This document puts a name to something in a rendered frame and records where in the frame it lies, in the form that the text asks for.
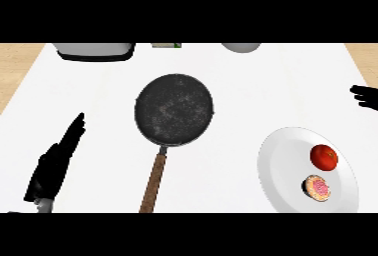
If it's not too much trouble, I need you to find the red tomato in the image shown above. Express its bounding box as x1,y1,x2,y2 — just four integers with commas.
308,144,339,172

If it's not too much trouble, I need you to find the white and black appliance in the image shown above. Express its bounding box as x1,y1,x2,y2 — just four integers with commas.
51,42,137,63

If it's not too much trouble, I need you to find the dark frying pan wooden handle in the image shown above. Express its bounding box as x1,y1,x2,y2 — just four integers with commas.
132,73,215,214

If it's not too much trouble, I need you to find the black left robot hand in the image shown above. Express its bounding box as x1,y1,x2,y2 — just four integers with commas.
22,112,87,203

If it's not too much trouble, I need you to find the green and white box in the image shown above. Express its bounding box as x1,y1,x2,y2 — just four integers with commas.
150,42,183,49

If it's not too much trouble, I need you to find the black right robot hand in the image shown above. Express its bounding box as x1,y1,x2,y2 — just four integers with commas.
348,84,378,112

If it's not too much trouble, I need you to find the grey round bowl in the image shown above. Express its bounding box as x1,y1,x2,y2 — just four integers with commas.
219,42,262,54

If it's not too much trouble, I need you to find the white plate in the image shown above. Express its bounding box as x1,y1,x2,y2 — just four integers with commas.
255,126,360,214

